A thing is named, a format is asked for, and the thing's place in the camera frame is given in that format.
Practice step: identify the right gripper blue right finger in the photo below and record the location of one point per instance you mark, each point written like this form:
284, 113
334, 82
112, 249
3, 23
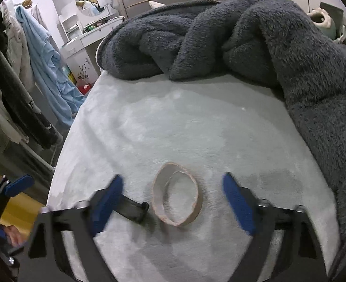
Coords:
242, 202

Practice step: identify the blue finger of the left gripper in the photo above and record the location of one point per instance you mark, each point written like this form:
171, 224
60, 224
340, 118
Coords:
18, 184

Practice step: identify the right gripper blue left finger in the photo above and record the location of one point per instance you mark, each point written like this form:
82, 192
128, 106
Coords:
103, 203

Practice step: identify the black curved plastic piece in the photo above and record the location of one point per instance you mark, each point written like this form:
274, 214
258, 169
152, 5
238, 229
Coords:
132, 210

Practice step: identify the brown cardboard tape core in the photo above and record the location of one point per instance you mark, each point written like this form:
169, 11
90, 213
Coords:
176, 195

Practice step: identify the person's left hand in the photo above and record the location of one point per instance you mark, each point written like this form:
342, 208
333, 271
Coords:
14, 237

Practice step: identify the black hanging garment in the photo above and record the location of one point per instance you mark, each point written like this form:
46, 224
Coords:
20, 105

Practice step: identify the grey-green bed mattress cover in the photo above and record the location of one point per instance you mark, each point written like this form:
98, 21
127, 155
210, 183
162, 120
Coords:
209, 127

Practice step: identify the light blue hanging garment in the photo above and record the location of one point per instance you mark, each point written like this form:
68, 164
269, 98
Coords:
62, 95

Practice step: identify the dark grey fleece blanket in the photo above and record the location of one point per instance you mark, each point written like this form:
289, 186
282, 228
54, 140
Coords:
270, 42

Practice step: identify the white dressing table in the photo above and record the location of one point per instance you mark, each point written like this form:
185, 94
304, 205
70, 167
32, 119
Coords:
79, 53

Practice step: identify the white shark plush slipper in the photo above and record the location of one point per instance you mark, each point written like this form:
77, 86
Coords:
323, 22

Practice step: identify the white clothes rack frame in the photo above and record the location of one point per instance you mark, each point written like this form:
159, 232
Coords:
46, 157

